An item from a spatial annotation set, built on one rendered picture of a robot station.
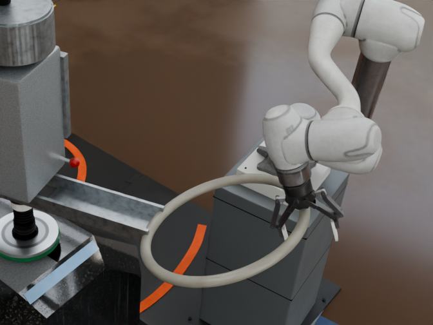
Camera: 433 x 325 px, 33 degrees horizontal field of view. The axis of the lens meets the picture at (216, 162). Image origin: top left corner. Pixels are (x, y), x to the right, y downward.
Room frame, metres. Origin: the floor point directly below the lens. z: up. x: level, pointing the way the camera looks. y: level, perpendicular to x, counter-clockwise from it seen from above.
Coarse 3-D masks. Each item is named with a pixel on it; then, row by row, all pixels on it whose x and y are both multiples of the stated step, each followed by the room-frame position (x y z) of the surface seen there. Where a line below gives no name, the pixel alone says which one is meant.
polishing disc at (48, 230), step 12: (12, 216) 1.73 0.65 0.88; (36, 216) 1.74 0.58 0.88; (48, 216) 1.75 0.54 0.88; (0, 228) 1.67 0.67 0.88; (12, 228) 1.67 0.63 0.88; (48, 228) 1.69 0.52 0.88; (0, 240) 1.61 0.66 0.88; (12, 240) 1.62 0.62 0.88; (36, 240) 1.63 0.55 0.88; (48, 240) 1.64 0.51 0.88; (0, 252) 1.57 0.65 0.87; (12, 252) 1.57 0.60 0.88; (24, 252) 1.57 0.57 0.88; (36, 252) 1.58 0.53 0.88
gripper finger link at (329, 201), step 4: (324, 188) 1.50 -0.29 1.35; (324, 192) 1.48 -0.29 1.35; (324, 196) 1.48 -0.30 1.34; (328, 196) 1.49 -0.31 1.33; (324, 200) 1.47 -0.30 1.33; (328, 200) 1.47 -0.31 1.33; (332, 200) 1.49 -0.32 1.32; (328, 204) 1.47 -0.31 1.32; (332, 204) 1.47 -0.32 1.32; (336, 204) 1.49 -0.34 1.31; (332, 208) 1.47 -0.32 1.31; (336, 208) 1.47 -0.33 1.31; (340, 208) 1.49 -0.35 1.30; (336, 212) 1.47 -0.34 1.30; (340, 212) 1.47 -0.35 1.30; (340, 216) 1.47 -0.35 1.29
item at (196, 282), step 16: (240, 176) 1.70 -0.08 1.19; (256, 176) 1.69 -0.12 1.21; (272, 176) 1.67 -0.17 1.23; (192, 192) 1.67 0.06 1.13; (176, 208) 1.62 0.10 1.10; (304, 208) 1.48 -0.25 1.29; (304, 224) 1.42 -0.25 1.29; (144, 240) 1.46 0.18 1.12; (288, 240) 1.35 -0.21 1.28; (144, 256) 1.38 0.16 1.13; (272, 256) 1.30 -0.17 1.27; (160, 272) 1.30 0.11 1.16; (240, 272) 1.26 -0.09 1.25; (256, 272) 1.26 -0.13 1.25
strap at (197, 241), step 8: (64, 144) 3.24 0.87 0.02; (72, 144) 3.25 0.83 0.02; (72, 152) 3.18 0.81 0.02; (80, 152) 3.18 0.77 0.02; (80, 160) 3.12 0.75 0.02; (80, 168) 3.04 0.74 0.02; (80, 176) 2.98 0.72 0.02; (200, 224) 2.71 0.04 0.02; (200, 232) 2.66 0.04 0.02; (200, 240) 2.60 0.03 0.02; (192, 248) 2.54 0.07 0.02; (184, 256) 2.48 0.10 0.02; (192, 256) 2.48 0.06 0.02; (184, 264) 2.42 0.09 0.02; (176, 272) 2.37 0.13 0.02; (160, 288) 2.26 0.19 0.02; (168, 288) 2.26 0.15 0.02; (152, 296) 2.20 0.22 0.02; (160, 296) 2.21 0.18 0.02; (144, 304) 2.15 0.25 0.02
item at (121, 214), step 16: (64, 176) 1.69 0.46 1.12; (64, 192) 1.66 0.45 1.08; (80, 192) 1.66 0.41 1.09; (96, 192) 1.65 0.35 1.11; (112, 192) 1.63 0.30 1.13; (48, 208) 1.57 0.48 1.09; (64, 208) 1.55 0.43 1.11; (80, 208) 1.55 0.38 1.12; (96, 208) 1.60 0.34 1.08; (112, 208) 1.61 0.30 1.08; (128, 208) 1.62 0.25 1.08; (144, 208) 1.60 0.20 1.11; (160, 208) 1.59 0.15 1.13; (96, 224) 1.53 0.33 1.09; (112, 224) 1.51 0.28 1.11; (128, 224) 1.50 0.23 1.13; (144, 224) 1.55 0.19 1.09
